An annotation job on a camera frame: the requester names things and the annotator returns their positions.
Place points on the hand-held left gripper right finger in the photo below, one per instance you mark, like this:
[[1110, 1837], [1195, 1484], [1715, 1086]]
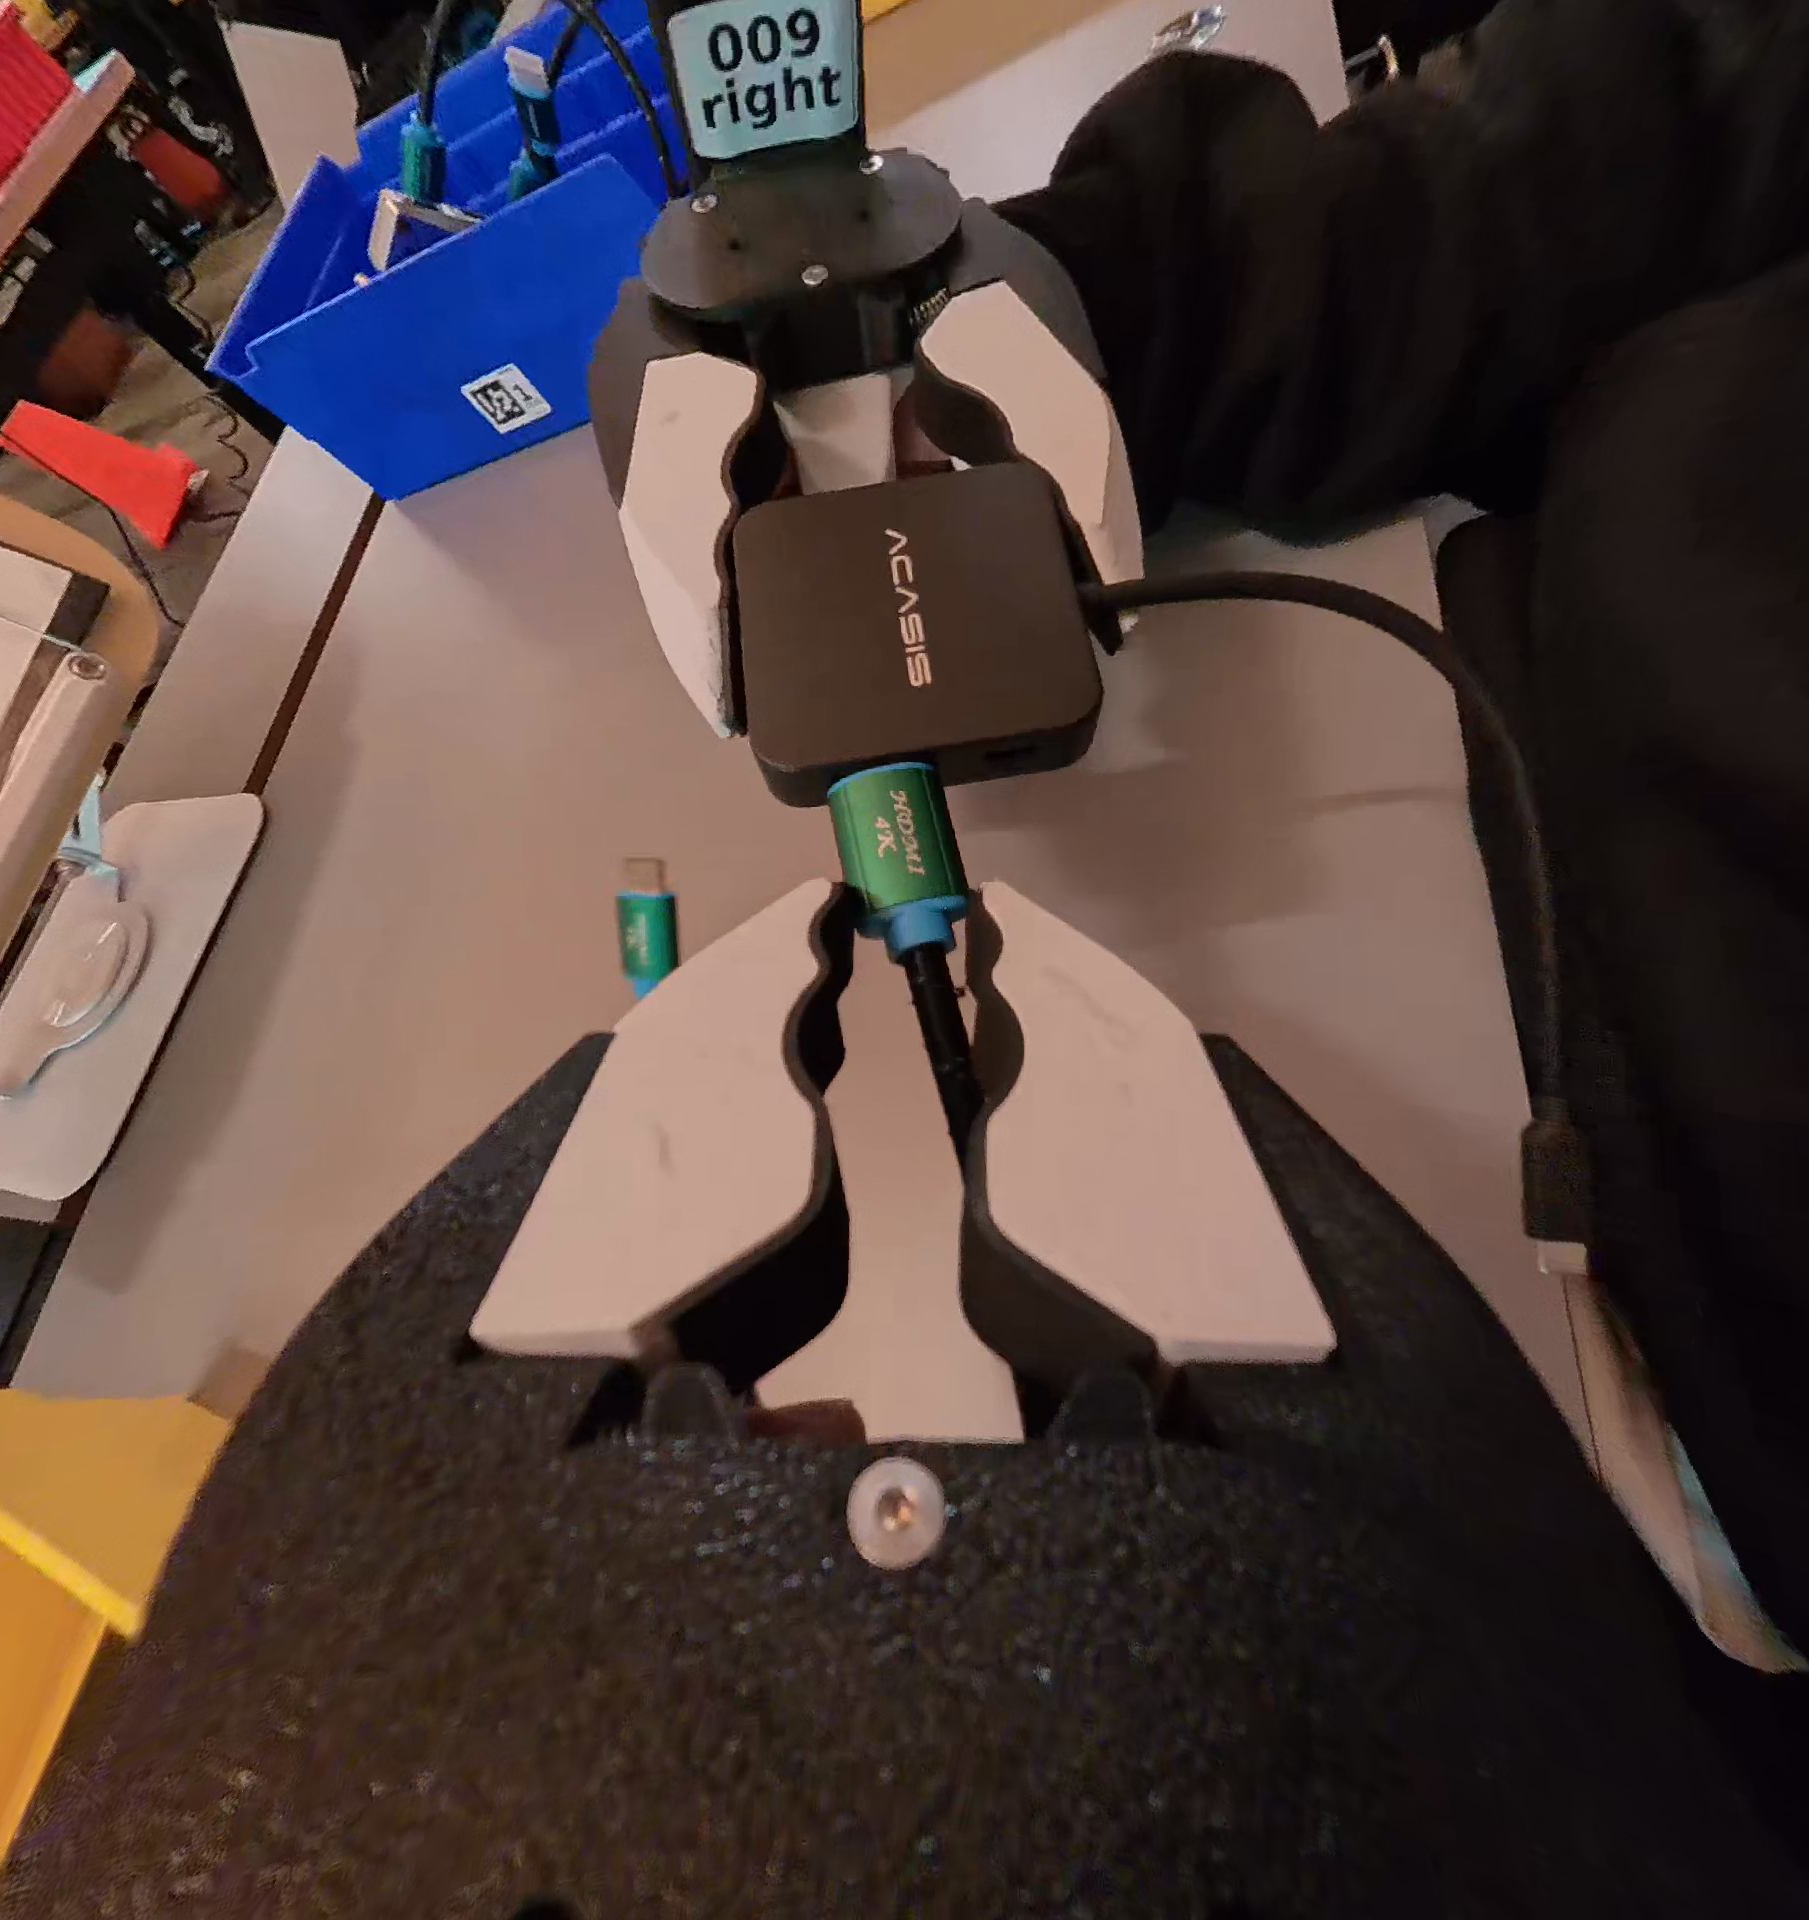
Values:
[[1145, 1184]]

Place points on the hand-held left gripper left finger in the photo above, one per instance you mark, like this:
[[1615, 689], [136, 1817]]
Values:
[[664, 1170]]

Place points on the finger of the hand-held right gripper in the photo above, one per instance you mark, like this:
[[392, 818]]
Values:
[[1039, 404], [679, 494]]

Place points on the blue storage bin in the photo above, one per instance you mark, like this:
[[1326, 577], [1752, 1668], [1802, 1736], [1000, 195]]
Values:
[[362, 376]]

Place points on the yellow storage bin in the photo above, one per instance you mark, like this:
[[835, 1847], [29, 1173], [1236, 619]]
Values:
[[34, 1649]]

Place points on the person's right forearm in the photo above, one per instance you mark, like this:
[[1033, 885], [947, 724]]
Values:
[[1370, 301]]

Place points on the grey desk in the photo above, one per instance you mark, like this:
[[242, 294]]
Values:
[[469, 719]]

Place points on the small round metal object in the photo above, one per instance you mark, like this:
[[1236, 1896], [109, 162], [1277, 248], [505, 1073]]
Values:
[[1186, 28]]

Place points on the grey metal stand base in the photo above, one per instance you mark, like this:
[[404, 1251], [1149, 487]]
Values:
[[198, 855]]

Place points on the red-orange plastic piece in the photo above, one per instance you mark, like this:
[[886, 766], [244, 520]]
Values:
[[109, 465]]

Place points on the person's black jacket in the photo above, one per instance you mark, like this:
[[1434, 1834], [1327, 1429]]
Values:
[[1713, 901]]

